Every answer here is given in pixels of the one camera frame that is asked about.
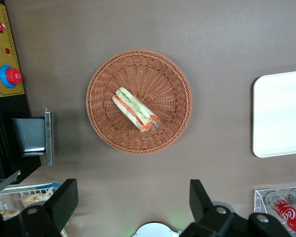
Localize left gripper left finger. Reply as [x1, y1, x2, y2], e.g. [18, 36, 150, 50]
[0, 179, 79, 237]

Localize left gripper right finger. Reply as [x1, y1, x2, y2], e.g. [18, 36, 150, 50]
[180, 179, 296, 237]

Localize vegetable sandwich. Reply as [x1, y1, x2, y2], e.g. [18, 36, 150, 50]
[112, 86, 161, 132]

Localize cream plastic tray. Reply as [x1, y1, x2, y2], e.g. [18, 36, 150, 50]
[252, 70, 296, 158]

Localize reddish brown round wicker basket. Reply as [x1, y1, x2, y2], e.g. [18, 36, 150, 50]
[85, 50, 193, 155]

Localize clear cracker snack pack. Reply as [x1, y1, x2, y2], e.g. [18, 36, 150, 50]
[20, 193, 53, 207]
[0, 208, 21, 218]

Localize clear acrylic bottle rack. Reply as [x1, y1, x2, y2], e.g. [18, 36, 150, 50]
[254, 185, 296, 237]

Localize grey metal bar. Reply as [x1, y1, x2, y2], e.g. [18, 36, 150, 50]
[0, 169, 22, 198]

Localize grey steel plate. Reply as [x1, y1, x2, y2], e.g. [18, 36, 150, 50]
[44, 111, 55, 166]

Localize red emergency stop button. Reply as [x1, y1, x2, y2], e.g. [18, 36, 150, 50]
[0, 64, 22, 89]

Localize yellow control panel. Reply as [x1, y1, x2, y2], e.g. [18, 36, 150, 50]
[0, 0, 25, 98]

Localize white wire basket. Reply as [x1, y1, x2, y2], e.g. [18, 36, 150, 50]
[0, 183, 65, 237]

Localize glossy black metal bracket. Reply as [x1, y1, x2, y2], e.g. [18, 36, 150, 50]
[11, 118, 46, 158]

